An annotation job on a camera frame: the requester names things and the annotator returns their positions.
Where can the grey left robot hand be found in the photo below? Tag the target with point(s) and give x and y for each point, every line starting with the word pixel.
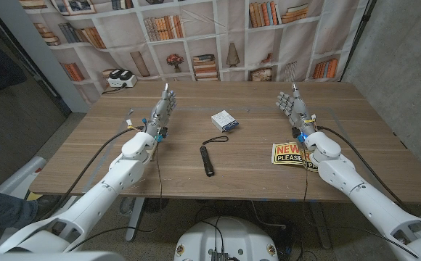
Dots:
pixel 159 112

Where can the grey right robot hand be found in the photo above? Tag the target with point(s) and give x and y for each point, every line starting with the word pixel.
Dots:
pixel 297 110

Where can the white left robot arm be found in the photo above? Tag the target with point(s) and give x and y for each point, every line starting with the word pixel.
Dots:
pixel 98 195

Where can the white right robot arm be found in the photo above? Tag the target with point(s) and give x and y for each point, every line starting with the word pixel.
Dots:
pixel 363 195

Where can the yellow red black sticker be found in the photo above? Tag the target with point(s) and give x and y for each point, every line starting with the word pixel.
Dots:
pixel 285 154

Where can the white and blue package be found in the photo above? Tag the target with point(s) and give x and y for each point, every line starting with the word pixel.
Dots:
pixel 224 121

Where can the white charger with batteries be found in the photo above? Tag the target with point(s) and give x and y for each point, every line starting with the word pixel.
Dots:
pixel 130 82

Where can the black power adapter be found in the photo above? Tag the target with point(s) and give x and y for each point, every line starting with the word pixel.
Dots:
pixel 115 73
pixel 126 74

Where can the black backdrop stand pole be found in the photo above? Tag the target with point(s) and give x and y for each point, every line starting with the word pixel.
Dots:
pixel 359 36

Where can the printed bookshelf backdrop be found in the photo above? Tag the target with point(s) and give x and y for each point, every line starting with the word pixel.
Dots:
pixel 232 32

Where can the white table leg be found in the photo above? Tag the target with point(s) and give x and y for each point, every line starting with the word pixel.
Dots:
pixel 135 217
pixel 321 224

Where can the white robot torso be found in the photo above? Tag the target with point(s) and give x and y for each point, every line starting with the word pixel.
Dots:
pixel 228 235

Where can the white cylinder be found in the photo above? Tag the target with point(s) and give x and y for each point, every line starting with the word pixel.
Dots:
pixel 18 174

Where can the person in dark jeans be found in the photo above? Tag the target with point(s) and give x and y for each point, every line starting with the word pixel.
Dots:
pixel 3 212

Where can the grey metal post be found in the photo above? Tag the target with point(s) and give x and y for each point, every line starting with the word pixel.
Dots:
pixel 32 47

